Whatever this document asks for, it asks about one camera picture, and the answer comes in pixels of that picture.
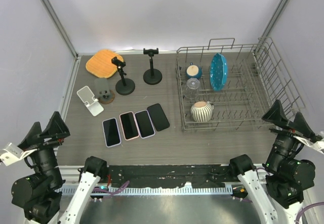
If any purple cable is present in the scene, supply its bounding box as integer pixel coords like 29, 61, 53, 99
93, 180, 131, 199
232, 196, 324, 224

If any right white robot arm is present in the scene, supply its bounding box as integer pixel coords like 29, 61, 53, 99
228, 100, 323, 223

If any black tall pole stand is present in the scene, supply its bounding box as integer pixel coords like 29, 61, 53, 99
143, 48, 163, 85

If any grey wire dish rack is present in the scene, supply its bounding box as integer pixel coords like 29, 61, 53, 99
176, 37, 305, 131

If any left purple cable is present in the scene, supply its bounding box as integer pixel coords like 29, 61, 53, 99
93, 180, 131, 199

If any white phone stand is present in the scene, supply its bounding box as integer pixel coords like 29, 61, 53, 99
76, 86, 104, 117

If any black round base stand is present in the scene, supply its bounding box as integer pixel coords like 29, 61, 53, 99
111, 57, 135, 96

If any striped ceramic mug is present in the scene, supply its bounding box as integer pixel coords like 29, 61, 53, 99
190, 101, 214, 122

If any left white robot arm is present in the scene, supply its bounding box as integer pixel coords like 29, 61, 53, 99
11, 111, 108, 223

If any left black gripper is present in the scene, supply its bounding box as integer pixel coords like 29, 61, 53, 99
19, 110, 70, 186

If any teal speckled plate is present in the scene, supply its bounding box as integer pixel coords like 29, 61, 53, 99
210, 53, 228, 91

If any orange woven mat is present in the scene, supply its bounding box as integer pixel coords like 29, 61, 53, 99
86, 49, 124, 78

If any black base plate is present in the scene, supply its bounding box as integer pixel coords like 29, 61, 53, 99
78, 163, 251, 189

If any lavender case phone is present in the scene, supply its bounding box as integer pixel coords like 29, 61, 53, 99
135, 110, 155, 139

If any black phone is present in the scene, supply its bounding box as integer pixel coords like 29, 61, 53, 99
147, 103, 170, 131

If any blue mug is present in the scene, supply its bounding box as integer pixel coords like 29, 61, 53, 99
185, 62, 202, 80

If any white cable duct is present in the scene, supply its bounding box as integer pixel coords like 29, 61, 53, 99
56, 185, 232, 196

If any grey stand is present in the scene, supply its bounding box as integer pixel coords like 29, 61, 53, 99
94, 78, 115, 104

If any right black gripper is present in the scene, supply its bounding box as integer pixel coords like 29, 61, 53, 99
262, 98, 315, 169

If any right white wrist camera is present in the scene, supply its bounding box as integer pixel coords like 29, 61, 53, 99
294, 131, 323, 154

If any pink case phone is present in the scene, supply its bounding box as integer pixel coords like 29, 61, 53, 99
119, 111, 139, 141

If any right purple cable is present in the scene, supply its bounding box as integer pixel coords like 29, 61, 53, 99
232, 196, 324, 224

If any clear glass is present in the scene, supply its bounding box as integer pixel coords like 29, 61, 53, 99
183, 78, 200, 101

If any white case phone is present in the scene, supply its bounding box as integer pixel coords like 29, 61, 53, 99
102, 118, 122, 148

